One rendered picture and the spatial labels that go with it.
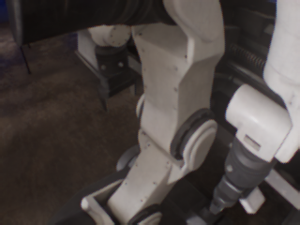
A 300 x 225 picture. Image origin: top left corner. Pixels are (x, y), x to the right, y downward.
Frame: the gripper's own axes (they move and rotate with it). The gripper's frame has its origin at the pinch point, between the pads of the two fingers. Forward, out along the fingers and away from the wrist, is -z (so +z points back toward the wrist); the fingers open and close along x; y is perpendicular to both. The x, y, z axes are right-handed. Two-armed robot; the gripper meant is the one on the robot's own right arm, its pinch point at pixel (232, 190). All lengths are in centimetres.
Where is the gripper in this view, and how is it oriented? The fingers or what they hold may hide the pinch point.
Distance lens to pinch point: 51.4
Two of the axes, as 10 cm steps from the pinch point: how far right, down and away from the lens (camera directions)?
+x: 7.7, -4.9, 4.1
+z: -0.6, -7.0, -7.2
